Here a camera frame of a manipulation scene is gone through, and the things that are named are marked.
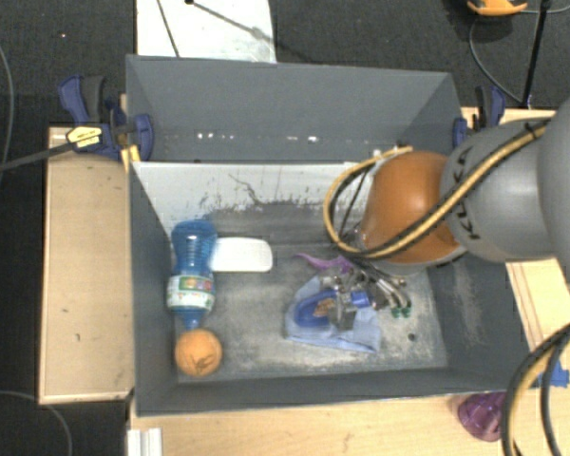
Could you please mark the white flat oblong block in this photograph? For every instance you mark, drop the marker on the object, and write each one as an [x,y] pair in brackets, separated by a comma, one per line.
[244,254]

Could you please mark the blue plastic bottle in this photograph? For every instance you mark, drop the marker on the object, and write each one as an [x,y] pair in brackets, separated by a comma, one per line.
[192,264]

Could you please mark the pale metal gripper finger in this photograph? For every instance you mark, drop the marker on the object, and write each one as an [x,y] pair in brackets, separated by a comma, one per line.
[344,316]
[331,284]

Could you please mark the light blue cloth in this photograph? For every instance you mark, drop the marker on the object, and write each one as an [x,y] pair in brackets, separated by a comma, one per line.
[347,340]

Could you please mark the pale wood board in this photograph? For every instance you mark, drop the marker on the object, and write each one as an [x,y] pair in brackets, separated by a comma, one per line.
[85,273]

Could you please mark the purple clear plastic cup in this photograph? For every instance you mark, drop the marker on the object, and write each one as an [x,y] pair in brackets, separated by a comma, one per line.
[480,416]

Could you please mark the orange ball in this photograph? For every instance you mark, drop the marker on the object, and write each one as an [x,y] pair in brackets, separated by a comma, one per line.
[198,352]

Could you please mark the grey metal bin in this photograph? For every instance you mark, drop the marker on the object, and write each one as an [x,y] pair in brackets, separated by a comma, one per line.
[266,112]

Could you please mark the purple toy animal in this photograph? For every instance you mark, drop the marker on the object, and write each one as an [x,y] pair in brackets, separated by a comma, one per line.
[330,261]

